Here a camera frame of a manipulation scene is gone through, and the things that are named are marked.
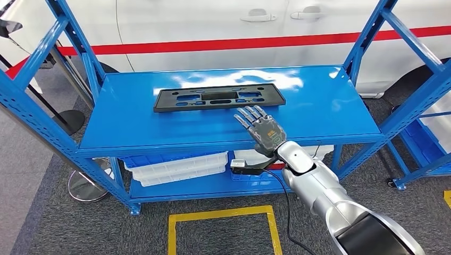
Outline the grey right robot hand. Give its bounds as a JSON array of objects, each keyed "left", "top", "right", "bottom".
[{"left": 233, "top": 105, "right": 287, "bottom": 158}]

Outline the black plastic plate holder part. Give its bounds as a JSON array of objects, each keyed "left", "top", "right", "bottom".
[{"left": 153, "top": 83, "right": 287, "bottom": 113}]

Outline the blue metal shelf rack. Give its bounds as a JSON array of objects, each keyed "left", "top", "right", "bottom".
[{"left": 0, "top": 0, "right": 451, "bottom": 216}]

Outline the white plastic bin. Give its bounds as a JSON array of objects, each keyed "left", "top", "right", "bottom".
[
  {"left": 233, "top": 144, "right": 335, "bottom": 166},
  {"left": 124, "top": 152, "right": 229, "bottom": 188}
]

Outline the red barrier belt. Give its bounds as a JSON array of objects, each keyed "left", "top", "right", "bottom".
[{"left": 5, "top": 25, "right": 451, "bottom": 80}]

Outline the white car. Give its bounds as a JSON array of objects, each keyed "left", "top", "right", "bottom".
[{"left": 0, "top": 0, "right": 451, "bottom": 99}]

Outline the yellow floor tape square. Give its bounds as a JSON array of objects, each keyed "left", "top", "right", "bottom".
[{"left": 168, "top": 205, "right": 283, "bottom": 255}]

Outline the blue metal rack with casters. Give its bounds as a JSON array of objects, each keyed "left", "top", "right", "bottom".
[{"left": 386, "top": 112, "right": 451, "bottom": 191}]

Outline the black stanchion with black base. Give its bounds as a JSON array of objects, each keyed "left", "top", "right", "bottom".
[{"left": 0, "top": 54, "right": 86, "bottom": 136}]

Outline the black camera cable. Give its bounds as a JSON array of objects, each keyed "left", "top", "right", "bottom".
[{"left": 262, "top": 168, "right": 318, "bottom": 255}]

